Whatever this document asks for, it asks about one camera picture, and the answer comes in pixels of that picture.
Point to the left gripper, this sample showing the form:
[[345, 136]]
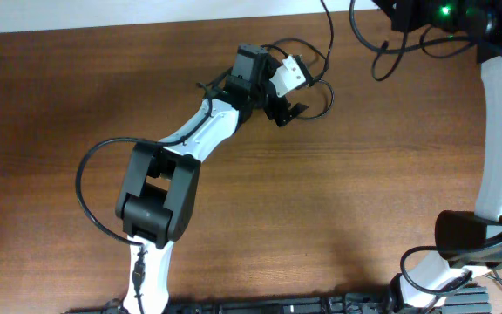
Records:
[[274, 110]]

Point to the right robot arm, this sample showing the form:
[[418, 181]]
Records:
[[467, 244]]

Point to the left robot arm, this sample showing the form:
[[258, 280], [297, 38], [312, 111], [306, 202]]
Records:
[[157, 198]]

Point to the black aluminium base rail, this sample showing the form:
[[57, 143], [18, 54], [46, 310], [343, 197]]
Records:
[[320, 303]]

